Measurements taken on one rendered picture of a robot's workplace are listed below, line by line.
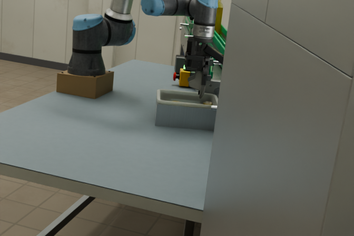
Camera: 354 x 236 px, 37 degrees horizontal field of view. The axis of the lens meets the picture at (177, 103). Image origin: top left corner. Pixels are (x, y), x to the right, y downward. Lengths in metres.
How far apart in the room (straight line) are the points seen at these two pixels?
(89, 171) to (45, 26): 4.60
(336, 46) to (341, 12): 0.03
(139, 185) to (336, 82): 0.95
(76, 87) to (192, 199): 0.94
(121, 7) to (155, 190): 1.01
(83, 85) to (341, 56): 1.70
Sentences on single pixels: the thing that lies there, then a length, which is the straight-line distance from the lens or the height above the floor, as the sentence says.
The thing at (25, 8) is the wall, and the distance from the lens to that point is 6.06.
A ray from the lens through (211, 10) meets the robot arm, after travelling 1.82.
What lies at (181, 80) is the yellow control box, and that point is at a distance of 2.41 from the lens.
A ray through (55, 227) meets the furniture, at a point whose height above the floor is 0.20.
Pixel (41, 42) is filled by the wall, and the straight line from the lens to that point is 6.00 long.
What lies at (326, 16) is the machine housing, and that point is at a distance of 0.52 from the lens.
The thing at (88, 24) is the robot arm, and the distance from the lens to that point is 2.10.
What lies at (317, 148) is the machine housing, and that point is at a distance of 0.51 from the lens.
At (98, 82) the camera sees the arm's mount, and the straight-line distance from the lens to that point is 2.10.
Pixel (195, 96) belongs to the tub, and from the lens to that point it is 1.98.
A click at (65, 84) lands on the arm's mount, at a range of 2.14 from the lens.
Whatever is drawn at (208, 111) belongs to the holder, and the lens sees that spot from 1.83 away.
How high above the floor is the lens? 1.32
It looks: 15 degrees down
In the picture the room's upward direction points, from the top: 6 degrees clockwise
